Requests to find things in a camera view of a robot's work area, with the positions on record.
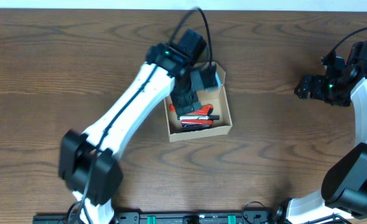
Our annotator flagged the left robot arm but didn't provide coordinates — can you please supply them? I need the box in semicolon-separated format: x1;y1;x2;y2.
58;29;221;223

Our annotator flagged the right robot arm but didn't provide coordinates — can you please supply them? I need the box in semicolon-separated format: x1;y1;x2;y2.
274;41;367;223

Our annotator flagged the red black stapler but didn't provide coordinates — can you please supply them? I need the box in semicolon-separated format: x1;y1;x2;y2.
181;119;213;132

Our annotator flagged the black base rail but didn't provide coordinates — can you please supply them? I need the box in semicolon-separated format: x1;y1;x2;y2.
32;210;284;224

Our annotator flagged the brown cardboard box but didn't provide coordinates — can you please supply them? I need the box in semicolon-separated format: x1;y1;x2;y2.
164;62;233;142

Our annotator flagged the black white marker pen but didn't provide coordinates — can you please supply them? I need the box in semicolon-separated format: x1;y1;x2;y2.
177;115;220;121

